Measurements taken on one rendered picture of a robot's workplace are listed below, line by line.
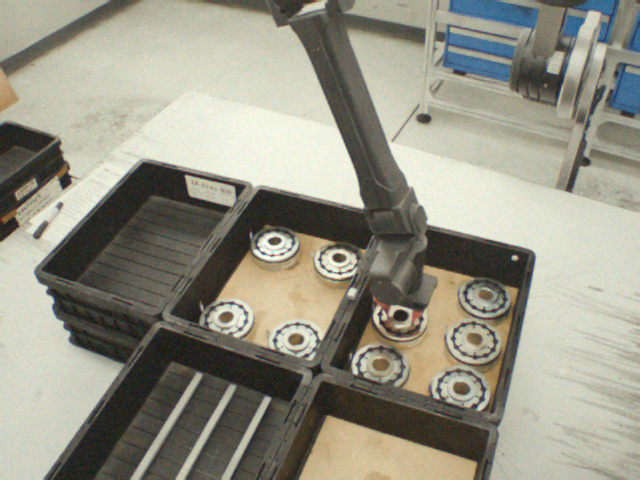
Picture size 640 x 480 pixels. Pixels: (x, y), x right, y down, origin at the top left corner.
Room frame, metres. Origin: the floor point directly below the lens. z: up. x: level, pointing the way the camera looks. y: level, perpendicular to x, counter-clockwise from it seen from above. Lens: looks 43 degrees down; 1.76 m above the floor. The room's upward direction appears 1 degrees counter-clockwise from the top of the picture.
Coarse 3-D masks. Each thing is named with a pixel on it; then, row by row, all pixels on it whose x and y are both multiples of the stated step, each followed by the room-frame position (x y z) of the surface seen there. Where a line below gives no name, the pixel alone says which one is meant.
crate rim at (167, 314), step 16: (256, 192) 1.02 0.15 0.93; (272, 192) 1.02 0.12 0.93; (288, 192) 1.02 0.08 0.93; (240, 208) 0.97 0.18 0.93; (336, 208) 0.97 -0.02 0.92; (352, 208) 0.97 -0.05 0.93; (208, 256) 0.83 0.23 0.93; (368, 256) 0.83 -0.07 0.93; (192, 272) 0.79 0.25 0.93; (176, 304) 0.72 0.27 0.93; (176, 320) 0.68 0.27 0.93; (336, 320) 0.67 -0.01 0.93; (224, 336) 0.64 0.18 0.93; (272, 352) 0.61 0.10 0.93; (320, 352) 0.61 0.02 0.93; (320, 368) 0.59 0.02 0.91
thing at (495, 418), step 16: (480, 240) 0.86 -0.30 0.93; (528, 256) 0.82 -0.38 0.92; (368, 272) 0.79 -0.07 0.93; (528, 272) 0.78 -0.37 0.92; (528, 288) 0.73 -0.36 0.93; (352, 304) 0.71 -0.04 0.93; (336, 336) 0.64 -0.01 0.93; (512, 336) 0.63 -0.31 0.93; (512, 352) 0.59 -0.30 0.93; (336, 368) 0.58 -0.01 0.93; (512, 368) 0.56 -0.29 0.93; (368, 384) 0.54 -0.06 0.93; (384, 384) 0.54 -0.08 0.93; (416, 400) 0.51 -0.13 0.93; (432, 400) 0.51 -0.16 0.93; (480, 416) 0.48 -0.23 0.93; (496, 416) 0.48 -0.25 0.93
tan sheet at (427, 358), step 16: (432, 272) 0.87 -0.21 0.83; (448, 272) 0.87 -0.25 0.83; (448, 288) 0.83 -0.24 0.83; (512, 288) 0.82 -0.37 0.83; (432, 304) 0.79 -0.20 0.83; (448, 304) 0.79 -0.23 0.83; (512, 304) 0.78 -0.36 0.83; (432, 320) 0.75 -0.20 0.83; (448, 320) 0.75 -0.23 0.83; (368, 336) 0.71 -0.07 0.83; (432, 336) 0.71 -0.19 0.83; (416, 352) 0.67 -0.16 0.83; (432, 352) 0.67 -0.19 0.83; (416, 368) 0.64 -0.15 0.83; (432, 368) 0.64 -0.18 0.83; (496, 368) 0.63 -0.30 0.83; (416, 384) 0.61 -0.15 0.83
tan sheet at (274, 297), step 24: (312, 240) 0.98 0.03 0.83; (240, 264) 0.91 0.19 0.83; (312, 264) 0.91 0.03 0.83; (240, 288) 0.84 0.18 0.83; (264, 288) 0.84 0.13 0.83; (288, 288) 0.84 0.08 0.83; (312, 288) 0.84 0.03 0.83; (336, 288) 0.84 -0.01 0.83; (264, 312) 0.78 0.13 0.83; (288, 312) 0.78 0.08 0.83; (312, 312) 0.78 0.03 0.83; (264, 336) 0.72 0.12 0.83
